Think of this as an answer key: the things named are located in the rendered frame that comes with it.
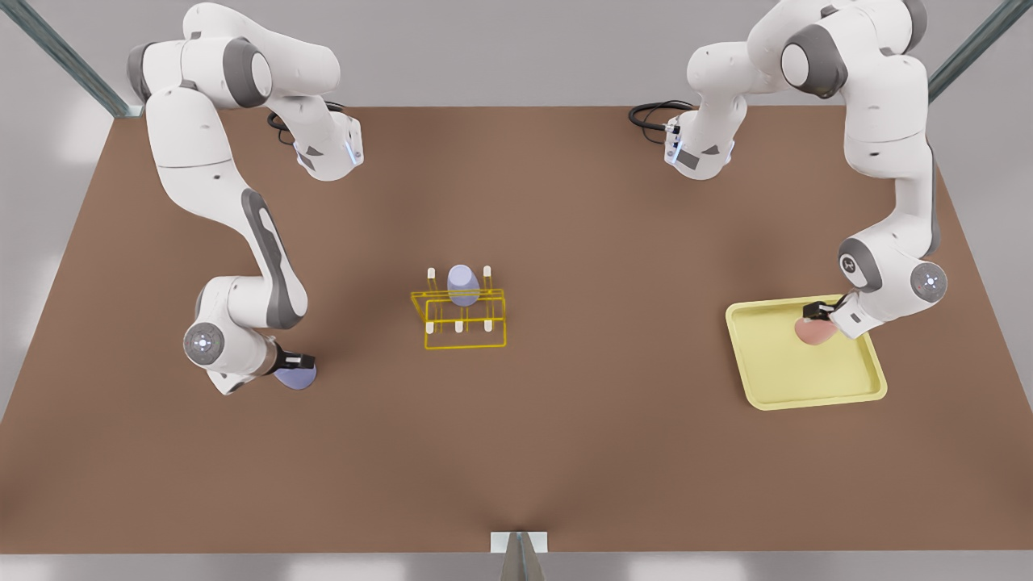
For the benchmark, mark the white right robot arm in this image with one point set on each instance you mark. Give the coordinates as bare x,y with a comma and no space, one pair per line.
194,145

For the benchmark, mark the lavender cup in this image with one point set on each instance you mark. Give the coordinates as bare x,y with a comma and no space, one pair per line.
295,378
462,284

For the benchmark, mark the pale yellow tray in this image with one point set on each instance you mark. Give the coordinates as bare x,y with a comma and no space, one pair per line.
799,363

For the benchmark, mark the silver frame post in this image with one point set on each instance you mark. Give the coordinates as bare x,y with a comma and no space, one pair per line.
972,44
519,557
64,52

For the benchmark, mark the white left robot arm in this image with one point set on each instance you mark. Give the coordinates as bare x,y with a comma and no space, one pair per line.
880,121

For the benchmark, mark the pink cup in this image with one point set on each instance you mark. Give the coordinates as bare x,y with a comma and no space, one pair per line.
813,331

